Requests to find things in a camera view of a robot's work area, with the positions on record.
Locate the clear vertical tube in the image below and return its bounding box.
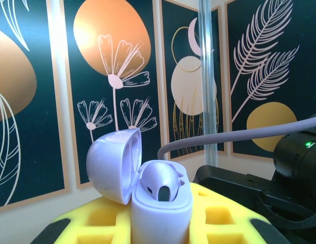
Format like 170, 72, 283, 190
198, 0, 219, 166

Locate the right gripper thin black cable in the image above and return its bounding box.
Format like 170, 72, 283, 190
259, 195, 316, 229

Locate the purple wireless earbud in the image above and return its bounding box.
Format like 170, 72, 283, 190
139, 161, 181, 203

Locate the purple earbud charging case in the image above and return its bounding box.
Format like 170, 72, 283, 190
85, 128, 193, 244

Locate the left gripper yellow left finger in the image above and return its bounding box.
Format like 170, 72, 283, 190
30, 197, 134, 244

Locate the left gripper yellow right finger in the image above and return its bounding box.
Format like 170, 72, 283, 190
189, 182, 288, 244

